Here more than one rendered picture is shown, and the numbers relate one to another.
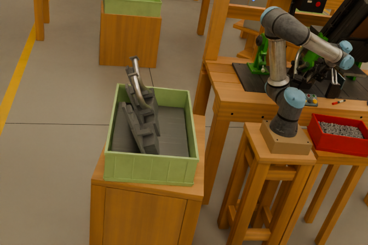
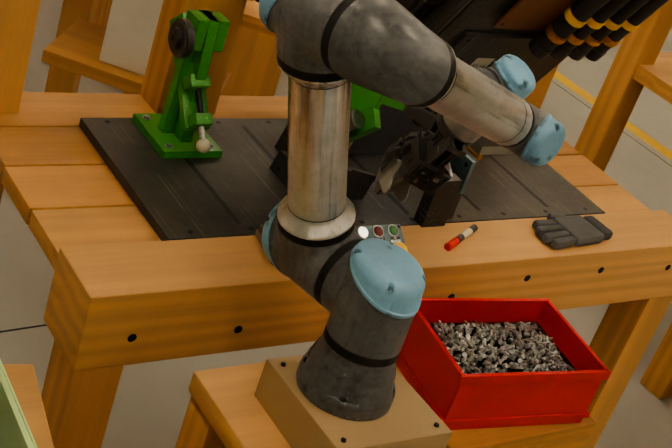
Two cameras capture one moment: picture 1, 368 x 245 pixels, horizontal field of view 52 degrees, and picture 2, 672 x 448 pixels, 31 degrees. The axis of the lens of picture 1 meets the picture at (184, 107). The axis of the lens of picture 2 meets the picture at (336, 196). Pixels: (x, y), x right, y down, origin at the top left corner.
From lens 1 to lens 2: 55 cm
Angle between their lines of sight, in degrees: 26
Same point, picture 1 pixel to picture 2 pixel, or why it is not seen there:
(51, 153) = not seen: outside the picture
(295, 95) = (394, 272)
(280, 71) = (330, 189)
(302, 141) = (418, 428)
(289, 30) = (395, 57)
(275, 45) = (320, 99)
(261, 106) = (235, 294)
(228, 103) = (119, 304)
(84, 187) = not seen: outside the picture
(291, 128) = (382, 386)
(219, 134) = (85, 416)
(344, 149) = (521, 412)
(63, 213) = not seen: outside the picture
